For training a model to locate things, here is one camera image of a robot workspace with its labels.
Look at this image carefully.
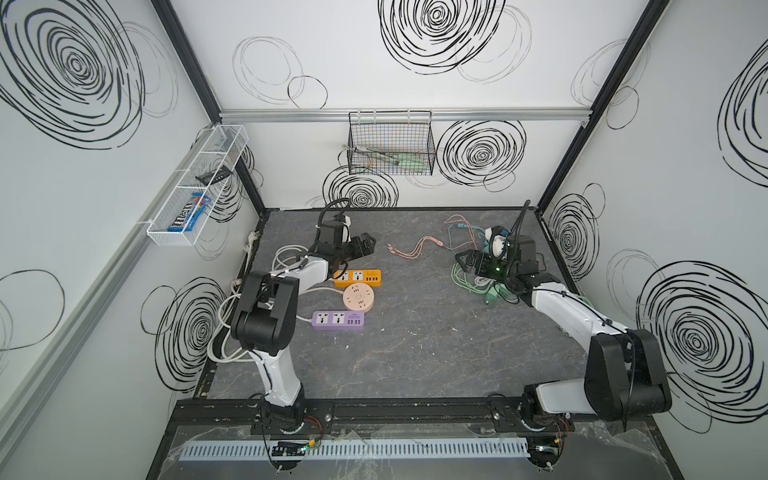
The green charger plug with cable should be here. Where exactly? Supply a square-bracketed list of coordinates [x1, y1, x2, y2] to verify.
[449, 223, 523, 310]

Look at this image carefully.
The orange power strip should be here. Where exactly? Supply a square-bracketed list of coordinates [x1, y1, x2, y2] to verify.
[333, 269, 382, 288]

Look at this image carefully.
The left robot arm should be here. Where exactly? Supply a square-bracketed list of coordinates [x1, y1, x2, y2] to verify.
[230, 224, 377, 431]

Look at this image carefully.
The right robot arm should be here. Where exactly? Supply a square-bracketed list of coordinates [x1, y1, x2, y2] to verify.
[455, 236, 672, 431]

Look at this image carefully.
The pink round power strip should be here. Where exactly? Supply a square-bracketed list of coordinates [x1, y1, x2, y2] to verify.
[342, 283, 375, 313]

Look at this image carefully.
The purple power strip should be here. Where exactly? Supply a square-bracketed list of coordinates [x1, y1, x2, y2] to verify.
[311, 310, 365, 330]

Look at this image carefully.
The green item in basket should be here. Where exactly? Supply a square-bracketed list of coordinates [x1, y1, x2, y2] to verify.
[393, 153, 431, 174]

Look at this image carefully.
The blue candy pack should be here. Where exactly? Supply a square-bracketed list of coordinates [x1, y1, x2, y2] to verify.
[167, 193, 211, 233]

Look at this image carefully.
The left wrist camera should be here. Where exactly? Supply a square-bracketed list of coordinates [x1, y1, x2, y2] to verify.
[327, 214, 351, 242]

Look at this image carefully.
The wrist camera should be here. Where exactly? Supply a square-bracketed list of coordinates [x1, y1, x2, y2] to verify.
[327, 214, 351, 242]
[485, 226, 509, 258]

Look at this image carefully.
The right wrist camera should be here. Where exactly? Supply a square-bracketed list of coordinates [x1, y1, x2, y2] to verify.
[485, 226, 509, 258]

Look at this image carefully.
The white wall plug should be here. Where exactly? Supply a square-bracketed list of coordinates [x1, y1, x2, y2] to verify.
[244, 231, 260, 253]

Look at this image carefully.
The pink multi-head USB cable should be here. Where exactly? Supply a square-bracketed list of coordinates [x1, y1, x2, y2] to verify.
[386, 235, 446, 260]

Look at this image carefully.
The black wire basket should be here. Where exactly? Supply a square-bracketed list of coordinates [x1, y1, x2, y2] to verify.
[344, 109, 437, 176]

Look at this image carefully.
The white wire shelf basket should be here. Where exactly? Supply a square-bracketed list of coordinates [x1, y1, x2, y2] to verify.
[147, 124, 248, 247]

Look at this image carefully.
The white power cable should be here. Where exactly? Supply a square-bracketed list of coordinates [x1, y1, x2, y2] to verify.
[206, 245, 346, 364]

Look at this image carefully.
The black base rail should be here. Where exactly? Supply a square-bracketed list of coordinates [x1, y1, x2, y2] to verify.
[166, 393, 598, 436]

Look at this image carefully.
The grey cable duct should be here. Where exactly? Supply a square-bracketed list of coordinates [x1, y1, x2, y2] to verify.
[178, 438, 530, 461]

